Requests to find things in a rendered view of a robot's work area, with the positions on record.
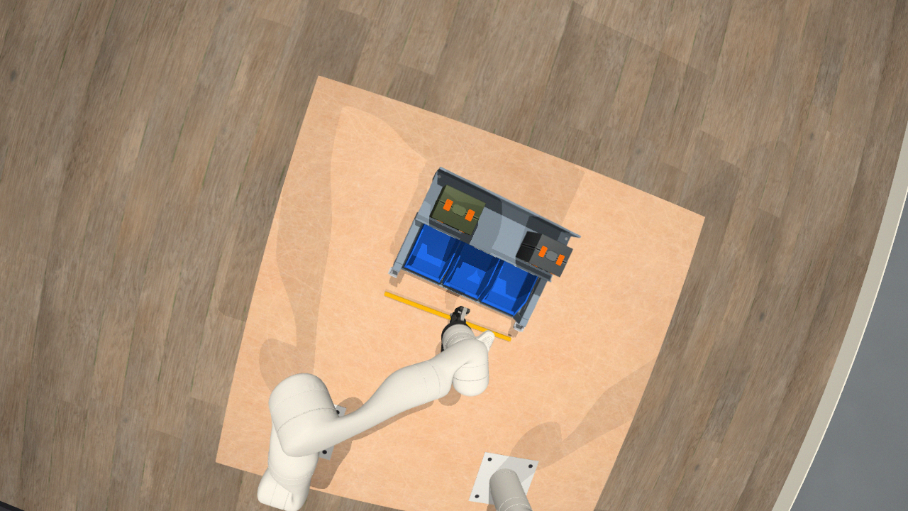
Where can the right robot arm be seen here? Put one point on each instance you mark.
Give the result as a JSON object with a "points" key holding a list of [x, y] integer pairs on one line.
{"points": [[507, 491]]}

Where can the grey shelf rack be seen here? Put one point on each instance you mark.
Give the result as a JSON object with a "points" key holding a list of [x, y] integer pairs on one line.
{"points": [[499, 232]]}

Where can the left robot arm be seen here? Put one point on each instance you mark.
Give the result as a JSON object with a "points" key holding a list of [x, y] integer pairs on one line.
{"points": [[306, 421]]}

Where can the dark grey tool case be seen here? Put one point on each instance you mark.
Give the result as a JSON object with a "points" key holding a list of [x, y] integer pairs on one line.
{"points": [[544, 252]]}

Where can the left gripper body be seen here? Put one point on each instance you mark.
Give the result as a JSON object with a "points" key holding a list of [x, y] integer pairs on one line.
{"points": [[457, 321]]}

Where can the yellow bar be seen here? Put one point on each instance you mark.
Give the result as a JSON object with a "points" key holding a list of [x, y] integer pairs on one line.
{"points": [[474, 326]]}

